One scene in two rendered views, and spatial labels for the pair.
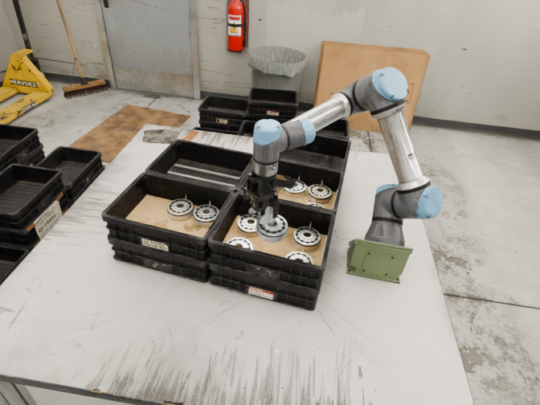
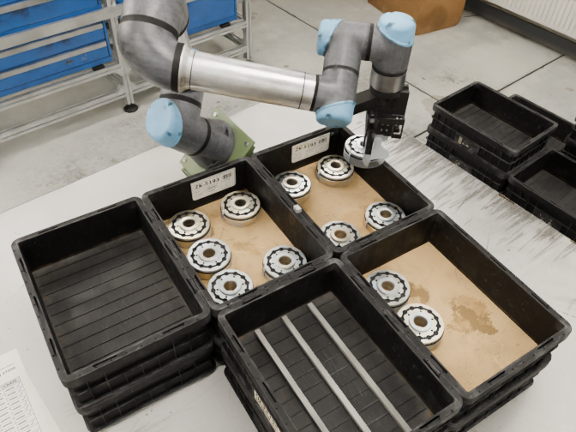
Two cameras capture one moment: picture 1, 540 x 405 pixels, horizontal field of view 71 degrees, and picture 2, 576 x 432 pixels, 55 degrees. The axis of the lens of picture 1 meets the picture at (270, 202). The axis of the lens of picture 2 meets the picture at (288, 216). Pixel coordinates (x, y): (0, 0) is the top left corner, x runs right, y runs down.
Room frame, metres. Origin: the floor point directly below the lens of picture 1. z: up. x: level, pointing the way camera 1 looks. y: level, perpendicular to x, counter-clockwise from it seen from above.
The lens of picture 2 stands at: (1.85, 0.61, 1.85)
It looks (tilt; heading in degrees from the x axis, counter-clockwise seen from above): 45 degrees down; 224
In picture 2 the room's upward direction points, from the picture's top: 2 degrees clockwise
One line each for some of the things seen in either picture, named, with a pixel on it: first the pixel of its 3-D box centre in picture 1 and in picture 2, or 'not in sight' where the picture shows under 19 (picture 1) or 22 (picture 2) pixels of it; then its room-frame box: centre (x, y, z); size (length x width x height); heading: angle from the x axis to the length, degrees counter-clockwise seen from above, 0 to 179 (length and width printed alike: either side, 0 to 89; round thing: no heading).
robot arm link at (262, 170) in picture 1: (265, 165); (387, 76); (0.95, 0.02, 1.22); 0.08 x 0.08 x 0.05
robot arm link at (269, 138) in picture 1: (267, 141); (392, 43); (0.95, 0.02, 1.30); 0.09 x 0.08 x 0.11; 127
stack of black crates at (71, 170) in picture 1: (70, 186); not in sight; (1.93, 1.29, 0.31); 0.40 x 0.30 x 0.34; 175
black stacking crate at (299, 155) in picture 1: (304, 158); (111, 293); (1.60, -0.15, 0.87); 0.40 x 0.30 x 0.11; 78
